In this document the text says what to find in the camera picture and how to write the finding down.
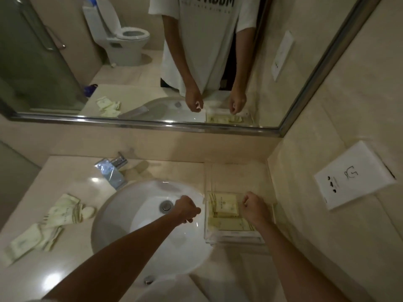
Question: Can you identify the person's left hand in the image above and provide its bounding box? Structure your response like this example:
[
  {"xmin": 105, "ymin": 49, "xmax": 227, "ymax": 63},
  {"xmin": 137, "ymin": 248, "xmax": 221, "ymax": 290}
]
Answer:
[{"xmin": 170, "ymin": 195, "xmax": 201, "ymax": 224}]

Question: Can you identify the person's right hand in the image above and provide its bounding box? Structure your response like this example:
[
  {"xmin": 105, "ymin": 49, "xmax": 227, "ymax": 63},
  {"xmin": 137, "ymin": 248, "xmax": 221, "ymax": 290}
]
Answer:
[{"xmin": 241, "ymin": 192, "xmax": 274, "ymax": 225}]

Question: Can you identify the person's left forearm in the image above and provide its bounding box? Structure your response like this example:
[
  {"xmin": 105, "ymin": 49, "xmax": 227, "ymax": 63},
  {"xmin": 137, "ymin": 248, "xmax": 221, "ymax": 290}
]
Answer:
[{"xmin": 41, "ymin": 213, "xmax": 181, "ymax": 302}]

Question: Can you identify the person's right forearm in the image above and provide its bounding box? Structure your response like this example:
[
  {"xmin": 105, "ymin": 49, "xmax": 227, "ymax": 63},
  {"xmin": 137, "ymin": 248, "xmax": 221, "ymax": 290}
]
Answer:
[{"xmin": 252, "ymin": 219, "xmax": 351, "ymax": 302}]

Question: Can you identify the clear acrylic tray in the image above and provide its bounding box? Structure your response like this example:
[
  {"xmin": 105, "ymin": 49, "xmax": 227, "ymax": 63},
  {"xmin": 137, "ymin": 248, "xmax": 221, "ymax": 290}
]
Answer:
[{"xmin": 203, "ymin": 161, "xmax": 278, "ymax": 249}]

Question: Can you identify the white round sink basin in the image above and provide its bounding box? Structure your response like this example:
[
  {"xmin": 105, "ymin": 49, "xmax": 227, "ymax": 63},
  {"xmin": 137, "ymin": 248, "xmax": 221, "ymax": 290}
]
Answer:
[{"xmin": 91, "ymin": 180, "xmax": 215, "ymax": 278}]

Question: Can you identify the chrome faucet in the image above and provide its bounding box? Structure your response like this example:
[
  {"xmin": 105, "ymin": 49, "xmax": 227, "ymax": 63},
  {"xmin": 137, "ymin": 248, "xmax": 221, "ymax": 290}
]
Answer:
[{"xmin": 94, "ymin": 152, "xmax": 128, "ymax": 190}]

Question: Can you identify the small cream toiletry packet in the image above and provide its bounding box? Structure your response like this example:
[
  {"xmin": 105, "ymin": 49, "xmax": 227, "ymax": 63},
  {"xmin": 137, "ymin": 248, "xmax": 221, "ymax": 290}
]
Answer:
[{"xmin": 80, "ymin": 206, "xmax": 96, "ymax": 222}]

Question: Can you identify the white wall socket cover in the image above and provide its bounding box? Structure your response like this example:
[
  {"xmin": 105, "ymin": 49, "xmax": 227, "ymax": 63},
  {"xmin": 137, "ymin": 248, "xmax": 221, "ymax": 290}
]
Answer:
[{"xmin": 314, "ymin": 140, "xmax": 398, "ymax": 211}]

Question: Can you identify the metal framed wall mirror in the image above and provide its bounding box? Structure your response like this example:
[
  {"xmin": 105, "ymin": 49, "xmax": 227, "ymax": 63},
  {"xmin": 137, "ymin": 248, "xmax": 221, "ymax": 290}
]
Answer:
[{"xmin": 0, "ymin": 0, "xmax": 384, "ymax": 138}]

